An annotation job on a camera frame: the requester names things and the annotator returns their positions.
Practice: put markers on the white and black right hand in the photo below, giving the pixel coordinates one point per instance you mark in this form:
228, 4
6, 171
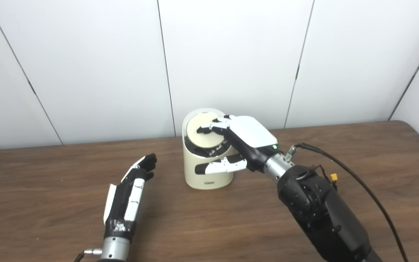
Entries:
253, 138

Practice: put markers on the white and black left hand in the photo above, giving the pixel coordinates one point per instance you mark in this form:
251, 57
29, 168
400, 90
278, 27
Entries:
122, 203

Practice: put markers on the cream round bin lid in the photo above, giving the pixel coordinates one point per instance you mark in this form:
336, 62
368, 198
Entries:
198, 140

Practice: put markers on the cream-colored bin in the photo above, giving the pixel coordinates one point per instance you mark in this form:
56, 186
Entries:
204, 178

